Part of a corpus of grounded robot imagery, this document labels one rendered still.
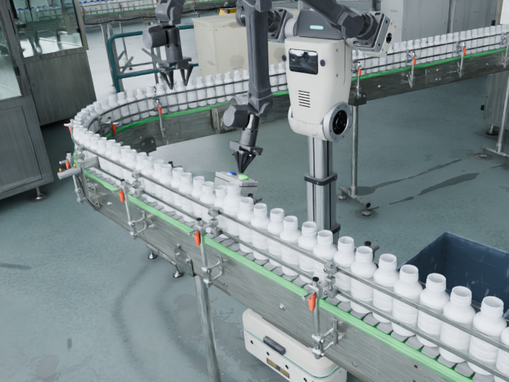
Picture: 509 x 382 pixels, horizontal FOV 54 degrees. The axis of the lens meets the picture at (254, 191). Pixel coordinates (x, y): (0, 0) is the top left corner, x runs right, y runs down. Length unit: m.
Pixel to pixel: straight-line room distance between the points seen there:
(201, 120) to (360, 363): 2.02
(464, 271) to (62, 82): 5.58
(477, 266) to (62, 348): 2.10
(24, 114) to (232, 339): 2.62
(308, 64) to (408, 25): 5.48
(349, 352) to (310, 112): 0.97
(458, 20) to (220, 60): 3.81
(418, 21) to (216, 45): 3.13
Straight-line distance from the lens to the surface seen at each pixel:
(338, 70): 1.90
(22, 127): 4.46
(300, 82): 1.95
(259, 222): 1.39
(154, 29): 1.74
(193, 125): 3.01
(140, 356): 2.73
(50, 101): 6.57
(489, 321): 1.09
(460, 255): 1.74
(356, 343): 1.30
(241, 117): 1.62
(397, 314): 1.19
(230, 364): 2.58
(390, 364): 1.26
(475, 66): 4.20
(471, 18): 8.12
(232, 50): 5.48
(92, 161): 2.17
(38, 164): 4.58
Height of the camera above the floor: 1.81
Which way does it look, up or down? 26 degrees down
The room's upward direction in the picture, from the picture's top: 5 degrees counter-clockwise
